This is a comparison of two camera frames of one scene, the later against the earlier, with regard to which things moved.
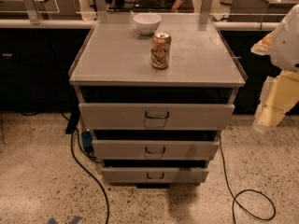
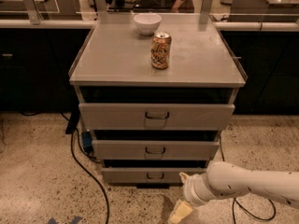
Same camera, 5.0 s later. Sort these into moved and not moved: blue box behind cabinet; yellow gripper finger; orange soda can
Moved: yellow gripper finger
Not moved: orange soda can; blue box behind cabinet
